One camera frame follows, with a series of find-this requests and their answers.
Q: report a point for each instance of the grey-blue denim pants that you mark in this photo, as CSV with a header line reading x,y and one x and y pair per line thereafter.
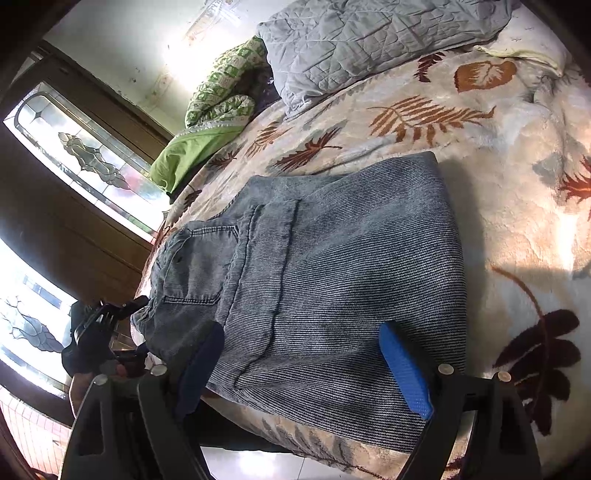
x,y
323,277

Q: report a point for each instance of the leaf-printed bed blanket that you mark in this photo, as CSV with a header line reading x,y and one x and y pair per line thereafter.
x,y
508,184

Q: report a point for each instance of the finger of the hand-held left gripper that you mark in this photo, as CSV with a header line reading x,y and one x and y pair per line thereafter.
x,y
127,305

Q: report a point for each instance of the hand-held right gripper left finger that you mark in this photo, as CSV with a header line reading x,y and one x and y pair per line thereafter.
x,y
198,369

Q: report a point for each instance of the dark cloth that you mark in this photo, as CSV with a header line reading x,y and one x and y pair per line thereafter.
x,y
264,87

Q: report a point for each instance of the green patterned quilt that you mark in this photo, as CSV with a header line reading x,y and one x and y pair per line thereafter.
x,y
217,101

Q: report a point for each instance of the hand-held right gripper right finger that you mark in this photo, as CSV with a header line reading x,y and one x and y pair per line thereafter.
x,y
406,369

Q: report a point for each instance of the stained glass window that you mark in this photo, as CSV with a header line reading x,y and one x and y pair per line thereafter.
x,y
32,314
92,152

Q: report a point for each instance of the grey quilted blanket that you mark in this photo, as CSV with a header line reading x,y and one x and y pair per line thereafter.
x,y
360,41

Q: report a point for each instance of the wooden window frame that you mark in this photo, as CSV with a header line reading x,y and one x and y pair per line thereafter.
x,y
69,217

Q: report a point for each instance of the white pillow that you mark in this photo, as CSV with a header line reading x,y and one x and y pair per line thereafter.
x,y
531,41

